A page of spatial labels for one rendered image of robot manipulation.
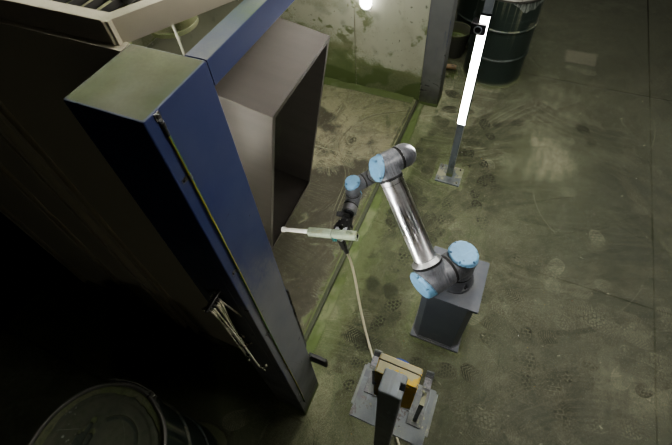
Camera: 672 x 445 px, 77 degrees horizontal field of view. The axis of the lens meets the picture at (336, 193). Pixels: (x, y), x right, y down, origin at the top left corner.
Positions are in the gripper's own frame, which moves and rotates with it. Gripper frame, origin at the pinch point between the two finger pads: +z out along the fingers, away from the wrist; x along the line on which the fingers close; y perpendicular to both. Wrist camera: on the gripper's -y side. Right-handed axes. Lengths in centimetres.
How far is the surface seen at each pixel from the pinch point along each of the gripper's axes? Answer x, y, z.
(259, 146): 11, -81, 8
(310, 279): 38, 56, 0
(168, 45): 150, -71, -111
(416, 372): -70, -73, 86
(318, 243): 41, 55, -30
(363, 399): -37, -3, 81
